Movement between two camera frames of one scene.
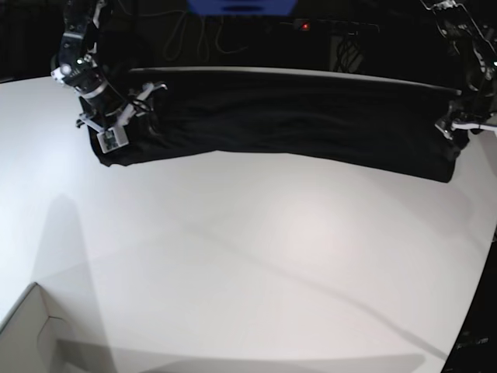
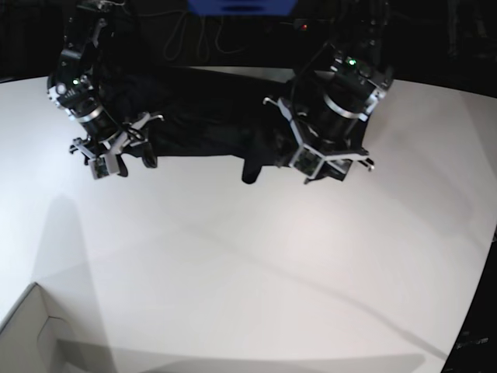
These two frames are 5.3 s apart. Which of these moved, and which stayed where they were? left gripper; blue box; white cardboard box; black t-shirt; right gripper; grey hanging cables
Moved: black t-shirt; left gripper; right gripper
Stayed: blue box; grey hanging cables; white cardboard box
